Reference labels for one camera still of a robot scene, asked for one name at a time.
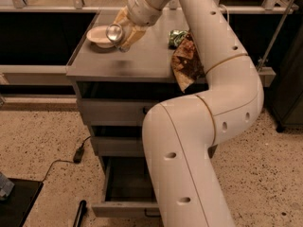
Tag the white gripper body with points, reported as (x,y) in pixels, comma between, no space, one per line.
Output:
(141,9)

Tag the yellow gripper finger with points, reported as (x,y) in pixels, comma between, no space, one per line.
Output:
(123,21)
(135,34)

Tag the redbull can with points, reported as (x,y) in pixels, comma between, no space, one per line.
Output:
(115,34)

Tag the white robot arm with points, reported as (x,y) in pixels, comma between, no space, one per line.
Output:
(185,185)

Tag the grey drawer cabinet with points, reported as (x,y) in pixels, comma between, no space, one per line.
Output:
(139,60)

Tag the grey top drawer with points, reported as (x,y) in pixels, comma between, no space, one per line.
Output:
(108,103)

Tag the grey drawer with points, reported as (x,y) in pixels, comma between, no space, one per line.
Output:
(108,103)
(127,191)
(118,141)

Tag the grey middle drawer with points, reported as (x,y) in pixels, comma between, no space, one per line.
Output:
(118,141)

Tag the grey bottom drawer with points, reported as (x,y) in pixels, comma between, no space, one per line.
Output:
(127,191)

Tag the white bowl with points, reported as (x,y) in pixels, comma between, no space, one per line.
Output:
(97,35)

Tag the green crumpled snack bag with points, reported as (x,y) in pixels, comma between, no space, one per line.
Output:
(176,36)

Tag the brown chip bag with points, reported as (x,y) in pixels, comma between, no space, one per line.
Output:
(186,64)

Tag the dark cabinet at right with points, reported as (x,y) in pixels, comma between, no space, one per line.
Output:
(285,96)

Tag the blue grey object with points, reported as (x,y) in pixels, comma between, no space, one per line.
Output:
(6,186)

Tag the black power adapter with cable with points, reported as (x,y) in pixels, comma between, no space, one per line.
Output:
(76,158)

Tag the black cylindrical handle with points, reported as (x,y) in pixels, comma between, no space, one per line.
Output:
(80,213)

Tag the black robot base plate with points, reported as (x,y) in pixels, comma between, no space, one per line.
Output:
(15,209)

